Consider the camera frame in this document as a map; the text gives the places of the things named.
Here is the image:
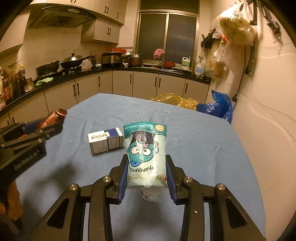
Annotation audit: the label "blue white small box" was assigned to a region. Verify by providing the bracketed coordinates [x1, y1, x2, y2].
[87, 127, 123, 155]

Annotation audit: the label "person left hand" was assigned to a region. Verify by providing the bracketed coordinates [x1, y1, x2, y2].
[1, 180, 23, 221]

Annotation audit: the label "dark cooking pot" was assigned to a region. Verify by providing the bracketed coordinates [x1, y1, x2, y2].
[123, 53, 142, 68]

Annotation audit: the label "brown snack wrapper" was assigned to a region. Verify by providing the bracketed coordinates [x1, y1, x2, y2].
[37, 108, 67, 129]

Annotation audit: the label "blue plastic bag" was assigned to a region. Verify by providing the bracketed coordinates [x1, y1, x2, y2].
[196, 90, 233, 124]

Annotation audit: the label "black wok with lid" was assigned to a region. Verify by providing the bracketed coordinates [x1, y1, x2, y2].
[60, 53, 93, 69]

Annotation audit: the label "black frying pan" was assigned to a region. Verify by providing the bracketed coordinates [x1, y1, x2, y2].
[36, 60, 60, 77]

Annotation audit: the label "white base cabinets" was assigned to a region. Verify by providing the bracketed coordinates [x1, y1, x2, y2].
[1, 67, 211, 127]

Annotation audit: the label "range hood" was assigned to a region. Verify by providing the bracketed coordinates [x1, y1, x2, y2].
[28, 4, 97, 29]

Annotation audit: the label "dark soy sauce bottle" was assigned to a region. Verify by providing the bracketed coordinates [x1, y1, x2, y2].
[18, 64, 27, 96]

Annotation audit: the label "teal cartoon tissue pack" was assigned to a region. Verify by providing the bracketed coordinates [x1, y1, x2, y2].
[123, 121, 168, 201]

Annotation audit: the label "silver rice cooker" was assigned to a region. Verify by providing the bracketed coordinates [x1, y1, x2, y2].
[101, 52, 122, 68]

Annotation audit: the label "white detergent jug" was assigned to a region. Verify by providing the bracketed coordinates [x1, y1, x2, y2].
[181, 56, 191, 70]

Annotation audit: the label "red label sauce bottle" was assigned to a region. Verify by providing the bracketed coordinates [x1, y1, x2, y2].
[3, 69, 11, 102]

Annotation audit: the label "pink cloth at window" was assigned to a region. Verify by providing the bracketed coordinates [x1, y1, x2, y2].
[153, 48, 165, 59]

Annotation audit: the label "hanging plastic bags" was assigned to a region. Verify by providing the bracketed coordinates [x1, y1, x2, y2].
[201, 1, 256, 79]

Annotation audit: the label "green cloth on counter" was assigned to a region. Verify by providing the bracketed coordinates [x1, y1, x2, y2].
[35, 77, 54, 86]

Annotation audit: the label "kitchen window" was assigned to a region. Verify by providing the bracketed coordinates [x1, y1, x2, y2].
[136, 12, 199, 64]

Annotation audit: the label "yellow plastic bag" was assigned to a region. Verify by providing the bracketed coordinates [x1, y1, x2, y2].
[151, 93, 198, 110]

